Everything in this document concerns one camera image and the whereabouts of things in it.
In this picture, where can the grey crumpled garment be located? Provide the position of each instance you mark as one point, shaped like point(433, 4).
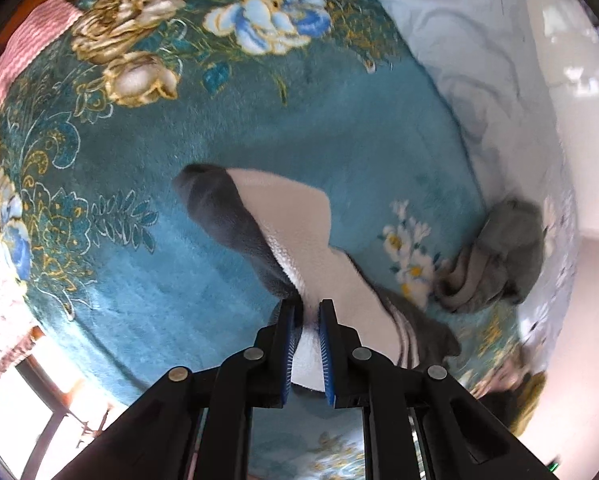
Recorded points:
point(503, 262)

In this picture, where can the teal floral blanket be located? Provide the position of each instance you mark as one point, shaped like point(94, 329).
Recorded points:
point(97, 245)

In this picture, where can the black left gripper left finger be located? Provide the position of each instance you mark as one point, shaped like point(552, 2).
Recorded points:
point(196, 425)

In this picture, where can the black and white fleece jacket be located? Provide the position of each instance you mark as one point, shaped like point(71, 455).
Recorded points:
point(282, 229)

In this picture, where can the yellow knitted item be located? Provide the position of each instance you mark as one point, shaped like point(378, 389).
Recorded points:
point(516, 407)

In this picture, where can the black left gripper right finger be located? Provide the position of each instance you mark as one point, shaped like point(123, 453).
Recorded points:
point(417, 424)

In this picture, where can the light blue quilt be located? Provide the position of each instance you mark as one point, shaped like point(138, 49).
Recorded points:
point(482, 58)

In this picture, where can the pink striped cloth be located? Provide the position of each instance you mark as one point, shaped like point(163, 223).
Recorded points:
point(38, 30)

